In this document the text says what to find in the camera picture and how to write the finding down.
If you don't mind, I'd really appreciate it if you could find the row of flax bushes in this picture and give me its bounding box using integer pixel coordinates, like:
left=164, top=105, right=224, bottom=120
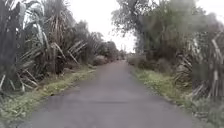
left=126, top=13, right=224, bottom=101
left=0, top=0, right=121, bottom=98

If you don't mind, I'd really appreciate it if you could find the grey asphalt path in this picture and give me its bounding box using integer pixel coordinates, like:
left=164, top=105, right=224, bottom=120
left=16, top=59, right=209, bottom=128

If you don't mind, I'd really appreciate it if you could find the tall tree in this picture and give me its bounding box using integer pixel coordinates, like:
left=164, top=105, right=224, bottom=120
left=111, top=0, right=201, bottom=58

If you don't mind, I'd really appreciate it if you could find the grass verge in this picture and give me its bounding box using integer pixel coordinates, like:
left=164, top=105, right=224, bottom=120
left=132, top=66, right=224, bottom=128
left=0, top=65, right=98, bottom=128

